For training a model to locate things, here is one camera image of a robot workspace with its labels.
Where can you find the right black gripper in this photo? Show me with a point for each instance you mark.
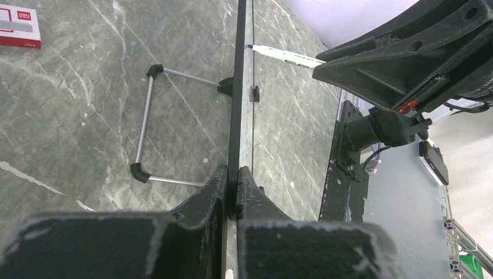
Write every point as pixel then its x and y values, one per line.
pixel 417 62

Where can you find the white whiteboard black frame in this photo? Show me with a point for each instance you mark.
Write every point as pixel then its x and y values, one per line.
pixel 231 86

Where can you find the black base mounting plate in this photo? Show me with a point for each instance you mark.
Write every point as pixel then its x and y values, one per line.
pixel 343 196

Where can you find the green object near rail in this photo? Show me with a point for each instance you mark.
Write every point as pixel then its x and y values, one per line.
pixel 473 264

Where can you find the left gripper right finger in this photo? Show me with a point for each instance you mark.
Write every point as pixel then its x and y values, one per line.
pixel 272 245

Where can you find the blue white marker pen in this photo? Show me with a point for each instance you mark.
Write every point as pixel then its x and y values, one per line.
pixel 291 58

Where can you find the red white small box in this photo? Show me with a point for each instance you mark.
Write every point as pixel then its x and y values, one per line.
pixel 19 27

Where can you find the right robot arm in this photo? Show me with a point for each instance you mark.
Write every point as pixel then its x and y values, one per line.
pixel 389 127

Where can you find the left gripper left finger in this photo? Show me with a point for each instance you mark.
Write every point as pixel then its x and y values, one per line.
pixel 185 242

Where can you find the black device on frame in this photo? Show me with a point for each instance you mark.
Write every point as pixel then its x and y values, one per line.
pixel 434 159

